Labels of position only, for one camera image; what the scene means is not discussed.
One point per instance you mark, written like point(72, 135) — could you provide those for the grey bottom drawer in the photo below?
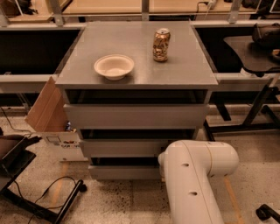
point(124, 172)

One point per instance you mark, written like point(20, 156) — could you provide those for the grey drawer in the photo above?
point(109, 117)
point(142, 148)
point(124, 172)

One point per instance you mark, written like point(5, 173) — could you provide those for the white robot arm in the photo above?
point(186, 167)

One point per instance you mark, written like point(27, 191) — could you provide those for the grey drawer cabinet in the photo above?
point(184, 79)

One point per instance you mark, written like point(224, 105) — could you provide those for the grey middle drawer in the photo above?
point(142, 148)

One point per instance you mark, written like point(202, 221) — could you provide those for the grey top drawer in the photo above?
point(109, 117)

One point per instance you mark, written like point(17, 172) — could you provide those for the white paper bowl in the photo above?
point(114, 67)

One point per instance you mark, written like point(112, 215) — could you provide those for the gold soda can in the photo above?
point(160, 44)

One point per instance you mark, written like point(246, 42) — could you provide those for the brown cardboard box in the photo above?
point(48, 118)

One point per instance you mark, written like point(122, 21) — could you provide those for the black office chair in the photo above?
point(258, 52)

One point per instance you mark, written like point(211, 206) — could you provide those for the black caster bottom right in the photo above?
point(265, 212)

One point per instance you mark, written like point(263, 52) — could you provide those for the black table leg frame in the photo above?
point(247, 125)

